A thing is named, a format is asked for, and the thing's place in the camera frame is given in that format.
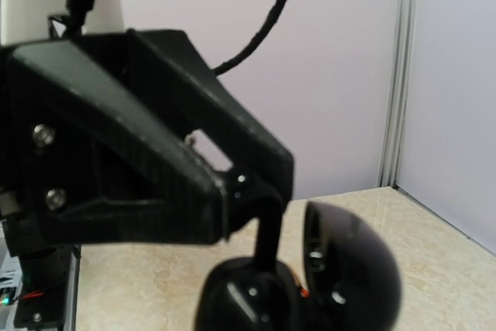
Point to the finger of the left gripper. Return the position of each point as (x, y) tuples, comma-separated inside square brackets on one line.
[(168, 75)]

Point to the black earbud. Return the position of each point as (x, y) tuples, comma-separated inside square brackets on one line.
[(250, 197)]

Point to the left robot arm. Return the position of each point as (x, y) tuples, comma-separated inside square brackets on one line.
[(26, 21)]

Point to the black earbud charging case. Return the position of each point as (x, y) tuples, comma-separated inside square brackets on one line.
[(349, 280)]

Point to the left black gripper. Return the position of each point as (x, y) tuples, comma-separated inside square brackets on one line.
[(87, 163)]

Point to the left aluminium frame post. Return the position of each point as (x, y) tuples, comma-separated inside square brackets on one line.
[(395, 121)]

